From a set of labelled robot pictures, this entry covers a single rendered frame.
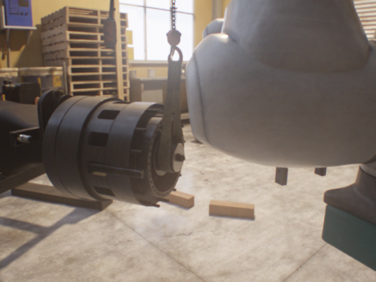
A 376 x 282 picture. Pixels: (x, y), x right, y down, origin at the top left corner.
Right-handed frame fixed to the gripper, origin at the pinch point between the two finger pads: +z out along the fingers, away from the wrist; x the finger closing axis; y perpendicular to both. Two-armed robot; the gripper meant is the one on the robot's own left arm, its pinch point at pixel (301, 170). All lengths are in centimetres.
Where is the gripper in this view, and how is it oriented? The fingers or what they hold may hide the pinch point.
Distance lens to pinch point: 76.6
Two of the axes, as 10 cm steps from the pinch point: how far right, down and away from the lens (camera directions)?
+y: -4.4, -2.1, 8.7
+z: 0.0, 9.7, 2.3
